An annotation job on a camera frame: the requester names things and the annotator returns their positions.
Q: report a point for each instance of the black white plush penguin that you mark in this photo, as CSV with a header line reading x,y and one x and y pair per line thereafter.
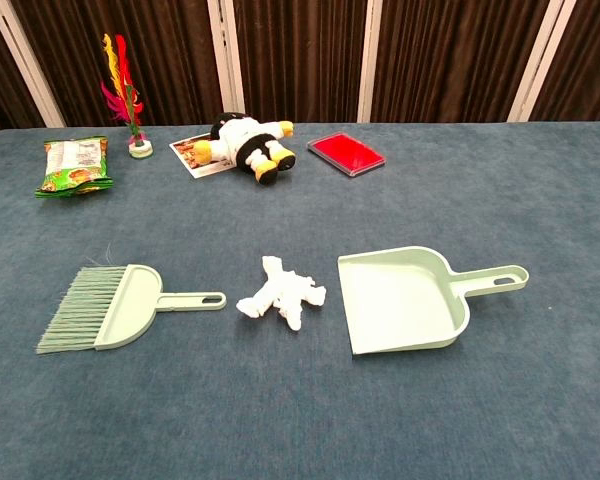
x,y
240,140

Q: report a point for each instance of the green snack bag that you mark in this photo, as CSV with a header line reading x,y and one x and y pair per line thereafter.
x,y
72,165

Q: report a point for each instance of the mint green hand broom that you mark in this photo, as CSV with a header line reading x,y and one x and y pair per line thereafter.
x,y
130,305

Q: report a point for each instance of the printed photo card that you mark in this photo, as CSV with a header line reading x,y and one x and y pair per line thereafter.
x,y
182,150

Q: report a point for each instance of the colourful feather shuttlecock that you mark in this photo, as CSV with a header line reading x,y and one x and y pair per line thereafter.
x,y
139,147

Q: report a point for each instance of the dark brown folding screen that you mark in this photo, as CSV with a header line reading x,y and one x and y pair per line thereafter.
x,y
300,50

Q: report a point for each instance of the mint green plastic dustpan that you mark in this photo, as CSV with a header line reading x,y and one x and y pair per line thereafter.
x,y
395,300

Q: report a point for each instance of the white paper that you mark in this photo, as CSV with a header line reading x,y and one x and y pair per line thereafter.
x,y
280,295

